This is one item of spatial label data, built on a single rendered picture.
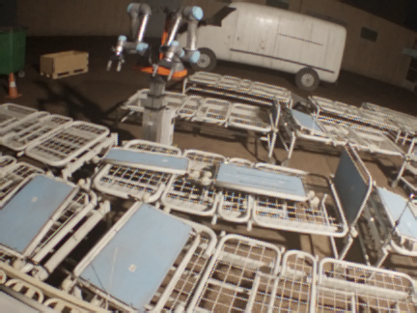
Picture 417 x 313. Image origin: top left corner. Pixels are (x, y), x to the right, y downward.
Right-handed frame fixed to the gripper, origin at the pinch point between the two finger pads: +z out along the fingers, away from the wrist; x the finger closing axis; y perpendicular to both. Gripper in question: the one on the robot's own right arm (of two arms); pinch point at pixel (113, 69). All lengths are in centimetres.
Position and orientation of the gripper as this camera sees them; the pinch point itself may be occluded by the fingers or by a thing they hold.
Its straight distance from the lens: 265.2
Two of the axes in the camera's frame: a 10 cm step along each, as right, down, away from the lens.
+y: 3.9, 0.4, 9.2
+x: -9.0, -2.0, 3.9
